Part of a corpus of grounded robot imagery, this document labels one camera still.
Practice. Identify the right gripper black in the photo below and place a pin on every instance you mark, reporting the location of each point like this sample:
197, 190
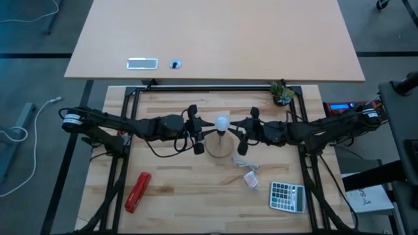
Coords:
256, 132

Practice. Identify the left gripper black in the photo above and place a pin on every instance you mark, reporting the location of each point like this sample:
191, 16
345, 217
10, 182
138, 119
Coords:
194, 127

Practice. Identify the white lightbulb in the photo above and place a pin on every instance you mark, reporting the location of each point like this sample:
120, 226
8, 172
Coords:
222, 124

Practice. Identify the wooden-base table lamp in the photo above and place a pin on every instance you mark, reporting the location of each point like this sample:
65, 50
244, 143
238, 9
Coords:
219, 147

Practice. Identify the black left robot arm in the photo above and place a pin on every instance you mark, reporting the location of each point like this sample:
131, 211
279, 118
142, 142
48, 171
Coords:
111, 125

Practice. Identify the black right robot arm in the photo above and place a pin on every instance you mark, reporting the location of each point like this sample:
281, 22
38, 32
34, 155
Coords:
320, 130

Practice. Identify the clear lamp plug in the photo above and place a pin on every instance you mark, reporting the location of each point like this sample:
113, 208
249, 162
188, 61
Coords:
250, 180

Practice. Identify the small potted succulent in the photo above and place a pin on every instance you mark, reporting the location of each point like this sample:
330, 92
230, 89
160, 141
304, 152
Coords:
281, 93

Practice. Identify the grey desk calculator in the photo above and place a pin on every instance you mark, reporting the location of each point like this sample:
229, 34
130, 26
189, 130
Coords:
287, 197

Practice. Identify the silver desk outlet plate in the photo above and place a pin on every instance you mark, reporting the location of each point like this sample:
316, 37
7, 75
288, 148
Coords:
142, 63

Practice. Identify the red stapler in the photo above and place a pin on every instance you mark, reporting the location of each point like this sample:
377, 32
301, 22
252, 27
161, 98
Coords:
138, 192

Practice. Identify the beige desk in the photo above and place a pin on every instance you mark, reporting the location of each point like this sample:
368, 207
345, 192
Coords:
212, 32

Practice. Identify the red device with blue display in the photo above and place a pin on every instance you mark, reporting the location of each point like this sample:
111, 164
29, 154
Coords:
339, 107

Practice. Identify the white paper bag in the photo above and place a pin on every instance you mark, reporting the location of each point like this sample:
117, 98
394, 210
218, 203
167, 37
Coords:
369, 199

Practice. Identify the black office chair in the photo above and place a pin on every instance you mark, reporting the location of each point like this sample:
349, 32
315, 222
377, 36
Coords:
401, 130

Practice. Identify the grey metal table foot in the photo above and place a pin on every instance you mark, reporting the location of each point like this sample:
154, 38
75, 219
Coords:
19, 130

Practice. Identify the black caster wheel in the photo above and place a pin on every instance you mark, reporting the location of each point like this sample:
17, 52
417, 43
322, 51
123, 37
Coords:
382, 4

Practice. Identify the black aluminium rig frame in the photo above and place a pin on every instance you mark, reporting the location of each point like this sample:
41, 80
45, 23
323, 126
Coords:
212, 88

